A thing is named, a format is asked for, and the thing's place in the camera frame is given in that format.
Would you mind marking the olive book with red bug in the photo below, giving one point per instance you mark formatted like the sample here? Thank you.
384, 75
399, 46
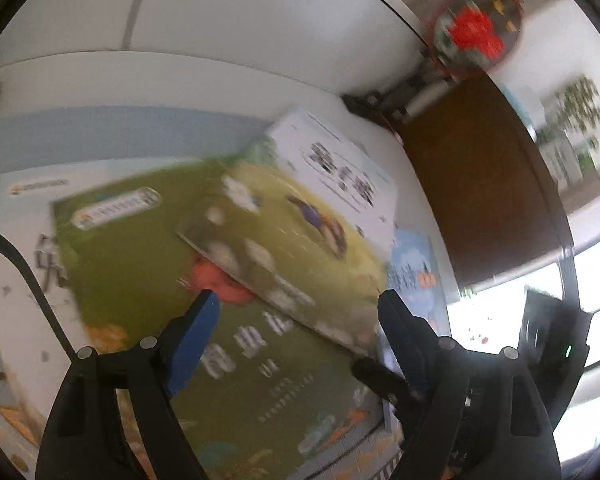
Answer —
145, 260

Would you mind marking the white book with pond scene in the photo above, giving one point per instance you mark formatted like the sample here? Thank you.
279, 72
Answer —
305, 240

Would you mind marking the brown wooden cabinet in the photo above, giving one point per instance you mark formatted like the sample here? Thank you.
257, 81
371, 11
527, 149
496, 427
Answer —
480, 185

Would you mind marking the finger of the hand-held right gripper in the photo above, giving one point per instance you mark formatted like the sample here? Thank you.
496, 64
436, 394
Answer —
380, 377

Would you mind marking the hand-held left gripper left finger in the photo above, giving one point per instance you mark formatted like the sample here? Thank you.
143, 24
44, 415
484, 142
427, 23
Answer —
192, 340

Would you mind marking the green plant in vase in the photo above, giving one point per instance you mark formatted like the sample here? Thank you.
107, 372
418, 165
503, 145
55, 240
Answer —
580, 105

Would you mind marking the green and white printed box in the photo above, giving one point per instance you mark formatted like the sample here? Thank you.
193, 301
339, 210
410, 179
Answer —
565, 165

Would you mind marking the patterned blue mat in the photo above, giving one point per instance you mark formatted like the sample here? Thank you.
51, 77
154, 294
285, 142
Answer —
80, 125

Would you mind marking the light blue book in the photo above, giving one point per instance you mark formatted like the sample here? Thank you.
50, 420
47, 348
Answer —
415, 260

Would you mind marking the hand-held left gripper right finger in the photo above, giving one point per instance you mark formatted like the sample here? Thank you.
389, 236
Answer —
399, 332

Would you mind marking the round fan ornament on stand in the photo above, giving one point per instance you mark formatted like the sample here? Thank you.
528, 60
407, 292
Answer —
475, 30

